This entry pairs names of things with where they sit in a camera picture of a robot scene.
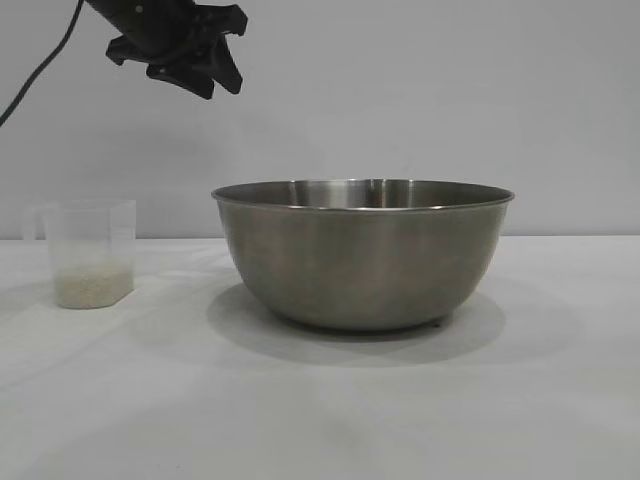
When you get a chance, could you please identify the white rice grains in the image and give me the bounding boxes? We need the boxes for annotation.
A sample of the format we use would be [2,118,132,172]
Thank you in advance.
[53,265,135,309]

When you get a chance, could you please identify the stainless steel mixing bowl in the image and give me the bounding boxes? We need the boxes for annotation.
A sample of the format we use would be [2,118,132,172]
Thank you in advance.
[210,178,516,332]

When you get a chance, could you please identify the clear plastic measuring cup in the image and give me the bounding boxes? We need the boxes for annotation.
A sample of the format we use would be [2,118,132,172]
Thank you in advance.
[22,198,137,310]

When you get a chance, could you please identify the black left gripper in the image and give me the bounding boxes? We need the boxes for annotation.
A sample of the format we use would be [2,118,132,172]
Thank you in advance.
[84,0,250,100]

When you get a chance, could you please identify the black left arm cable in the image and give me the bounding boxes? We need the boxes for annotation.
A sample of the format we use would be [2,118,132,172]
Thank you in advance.
[0,0,86,129]

